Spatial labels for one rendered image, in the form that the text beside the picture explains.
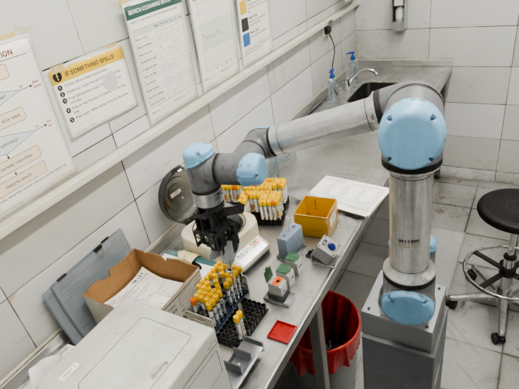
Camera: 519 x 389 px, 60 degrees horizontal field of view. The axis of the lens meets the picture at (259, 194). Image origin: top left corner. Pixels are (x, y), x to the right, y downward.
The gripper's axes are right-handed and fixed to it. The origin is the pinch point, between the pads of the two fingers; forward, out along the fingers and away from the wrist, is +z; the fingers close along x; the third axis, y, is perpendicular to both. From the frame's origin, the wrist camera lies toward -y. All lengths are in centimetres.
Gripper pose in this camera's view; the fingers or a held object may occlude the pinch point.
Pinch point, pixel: (228, 258)
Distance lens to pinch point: 125.8
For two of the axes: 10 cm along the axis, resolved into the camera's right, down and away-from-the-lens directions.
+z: 1.5, 8.4, 5.1
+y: -4.8, 5.2, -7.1
